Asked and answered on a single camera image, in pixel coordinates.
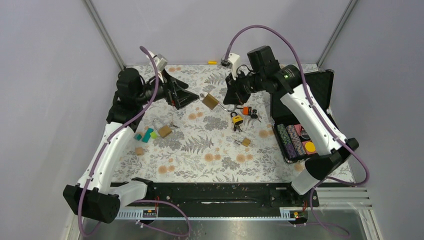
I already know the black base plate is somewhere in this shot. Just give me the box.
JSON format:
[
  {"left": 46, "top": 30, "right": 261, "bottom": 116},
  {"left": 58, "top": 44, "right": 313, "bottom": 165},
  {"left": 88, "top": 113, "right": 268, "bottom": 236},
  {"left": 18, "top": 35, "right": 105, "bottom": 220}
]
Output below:
[{"left": 146, "top": 182, "right": 320, "bottom": 210}]

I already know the floral patterned mat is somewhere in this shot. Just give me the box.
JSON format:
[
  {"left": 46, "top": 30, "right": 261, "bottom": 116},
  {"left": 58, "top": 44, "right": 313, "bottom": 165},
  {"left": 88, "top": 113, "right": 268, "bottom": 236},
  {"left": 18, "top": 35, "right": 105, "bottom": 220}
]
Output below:
[{"left": 104, "top": 63, "right": 355, "bottom": 184}]

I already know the teal long block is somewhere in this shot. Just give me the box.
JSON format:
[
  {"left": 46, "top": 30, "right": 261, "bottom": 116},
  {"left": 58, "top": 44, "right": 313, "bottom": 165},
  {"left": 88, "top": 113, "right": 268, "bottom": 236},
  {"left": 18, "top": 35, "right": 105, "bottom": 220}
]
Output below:
[{"left": 141, "top": 128, "right": 154, "bottom": 143}]

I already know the orange padlock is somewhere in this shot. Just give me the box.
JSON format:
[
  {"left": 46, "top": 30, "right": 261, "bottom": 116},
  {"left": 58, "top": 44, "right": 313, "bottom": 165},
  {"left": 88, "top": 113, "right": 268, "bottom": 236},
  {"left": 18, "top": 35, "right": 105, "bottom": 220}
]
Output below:
[{"left": 241, "top": 106, "right": 252, "bottom": 116}]

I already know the black keys bunch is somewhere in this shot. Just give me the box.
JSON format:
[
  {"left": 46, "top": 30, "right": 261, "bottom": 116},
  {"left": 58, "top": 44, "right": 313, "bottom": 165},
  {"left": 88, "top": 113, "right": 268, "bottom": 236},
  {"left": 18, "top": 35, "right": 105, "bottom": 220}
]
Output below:
[{"left": 250, "top": 109, "right": 262, "bottom": 123}]

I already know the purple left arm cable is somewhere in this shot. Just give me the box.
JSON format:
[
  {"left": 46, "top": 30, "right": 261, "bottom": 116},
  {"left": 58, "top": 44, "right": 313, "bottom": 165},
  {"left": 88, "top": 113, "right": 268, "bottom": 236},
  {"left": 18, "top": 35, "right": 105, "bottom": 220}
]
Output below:
[{"left": 76, "top": 45, "right": 193, "bottom": 239}]

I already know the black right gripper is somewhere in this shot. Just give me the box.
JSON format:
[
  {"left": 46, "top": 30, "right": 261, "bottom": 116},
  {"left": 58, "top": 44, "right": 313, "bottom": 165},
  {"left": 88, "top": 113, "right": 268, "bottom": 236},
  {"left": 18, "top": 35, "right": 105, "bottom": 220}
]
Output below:
[{"left": 223, "top": 68, "right": 265, "bottom": 106}]

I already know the yellow black padlock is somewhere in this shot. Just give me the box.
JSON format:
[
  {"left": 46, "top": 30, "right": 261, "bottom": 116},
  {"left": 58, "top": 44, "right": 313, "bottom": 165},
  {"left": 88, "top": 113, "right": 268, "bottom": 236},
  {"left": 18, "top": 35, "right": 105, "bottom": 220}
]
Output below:
[{"left": 230, "top": 111, "right": 244, "bottom": 132}]

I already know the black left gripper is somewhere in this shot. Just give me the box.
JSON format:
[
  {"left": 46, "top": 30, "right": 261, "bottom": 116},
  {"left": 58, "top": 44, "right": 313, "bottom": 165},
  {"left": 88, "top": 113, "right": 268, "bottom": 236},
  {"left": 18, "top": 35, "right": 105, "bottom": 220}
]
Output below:
[{"left": 136, "top": 69, "right": 200, "bottom": 110}]

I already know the large brass padlock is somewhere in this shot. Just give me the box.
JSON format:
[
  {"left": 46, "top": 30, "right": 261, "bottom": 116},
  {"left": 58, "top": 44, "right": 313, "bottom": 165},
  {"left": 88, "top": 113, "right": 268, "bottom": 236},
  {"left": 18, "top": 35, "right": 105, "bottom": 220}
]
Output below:
[{"left": 152, "top": 118, "right": 179, "bottom": 138}]

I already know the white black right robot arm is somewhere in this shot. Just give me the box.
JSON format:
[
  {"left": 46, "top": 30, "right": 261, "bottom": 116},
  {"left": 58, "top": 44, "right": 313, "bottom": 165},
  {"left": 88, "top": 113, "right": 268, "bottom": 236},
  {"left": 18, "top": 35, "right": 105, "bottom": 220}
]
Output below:
[{"left": 221, "top": 45, "right": 359, "bottom": 206}]

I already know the yellow poker chip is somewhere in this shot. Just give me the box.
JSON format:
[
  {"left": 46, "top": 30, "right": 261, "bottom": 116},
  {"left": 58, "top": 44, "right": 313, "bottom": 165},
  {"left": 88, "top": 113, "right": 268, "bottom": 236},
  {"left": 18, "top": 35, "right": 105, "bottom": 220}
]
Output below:
[{"left": 303, "top": 141, "right": 316, "bottom": 154}]

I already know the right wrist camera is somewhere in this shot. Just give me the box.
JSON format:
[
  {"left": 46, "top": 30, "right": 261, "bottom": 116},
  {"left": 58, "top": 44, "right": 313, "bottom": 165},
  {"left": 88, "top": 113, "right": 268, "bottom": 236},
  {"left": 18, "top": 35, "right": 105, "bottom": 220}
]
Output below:
[{"left": 221, "top": 53, "right": 241, "bottom": 80}]

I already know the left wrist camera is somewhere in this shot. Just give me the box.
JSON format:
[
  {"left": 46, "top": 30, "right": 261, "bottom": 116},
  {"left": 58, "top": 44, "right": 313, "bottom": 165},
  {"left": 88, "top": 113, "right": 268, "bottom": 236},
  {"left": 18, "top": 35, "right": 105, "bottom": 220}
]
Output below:
[{"left": 148, "top": 50, "right": 168, "bottom": 81}]

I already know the white slotted cable duct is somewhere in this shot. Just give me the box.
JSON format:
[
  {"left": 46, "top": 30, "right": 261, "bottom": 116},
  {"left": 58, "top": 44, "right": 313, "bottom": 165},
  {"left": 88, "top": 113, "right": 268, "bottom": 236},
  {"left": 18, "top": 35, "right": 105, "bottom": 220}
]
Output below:
[{"left": 113, "top": 205, "right": 309, "bottom": 221}]

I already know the wooden cube block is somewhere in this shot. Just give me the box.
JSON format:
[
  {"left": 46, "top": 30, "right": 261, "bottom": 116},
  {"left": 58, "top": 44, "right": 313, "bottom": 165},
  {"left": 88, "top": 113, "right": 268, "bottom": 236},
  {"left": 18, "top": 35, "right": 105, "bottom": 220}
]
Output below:
[{"left": 134, "top": 147, "right": 144, "bottom": 156}]

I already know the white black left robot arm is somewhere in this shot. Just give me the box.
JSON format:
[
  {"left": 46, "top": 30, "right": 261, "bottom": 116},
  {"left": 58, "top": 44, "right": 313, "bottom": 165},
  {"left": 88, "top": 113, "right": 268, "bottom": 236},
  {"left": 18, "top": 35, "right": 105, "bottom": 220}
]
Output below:
[{"left": 63, "top": 68, "right": 199, "bottom": 224}]

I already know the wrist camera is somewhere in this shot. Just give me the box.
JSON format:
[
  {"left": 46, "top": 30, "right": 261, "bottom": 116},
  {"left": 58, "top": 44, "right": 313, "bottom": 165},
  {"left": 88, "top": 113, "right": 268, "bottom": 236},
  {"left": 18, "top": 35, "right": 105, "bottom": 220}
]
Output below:
[
  {"left": 221, "top": 53, "right": 241, "bottom": 80},
  {"left": 148, "top": 50, "right": 168, "bottom": 81}
]

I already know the small brass padlock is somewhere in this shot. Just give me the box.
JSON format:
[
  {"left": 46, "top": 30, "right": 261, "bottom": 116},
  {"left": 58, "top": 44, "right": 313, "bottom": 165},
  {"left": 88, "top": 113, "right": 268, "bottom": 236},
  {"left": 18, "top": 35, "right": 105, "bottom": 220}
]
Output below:
[{"left": 234, "top": 138, "right": 252, "bottom": 147}]

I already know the teal small block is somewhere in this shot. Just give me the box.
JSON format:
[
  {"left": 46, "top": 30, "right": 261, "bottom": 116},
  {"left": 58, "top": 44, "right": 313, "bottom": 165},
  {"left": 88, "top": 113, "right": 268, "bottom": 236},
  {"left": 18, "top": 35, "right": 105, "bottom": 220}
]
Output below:
[{"left": 134, "top": 133, "right": 143, "bottom": 141}]

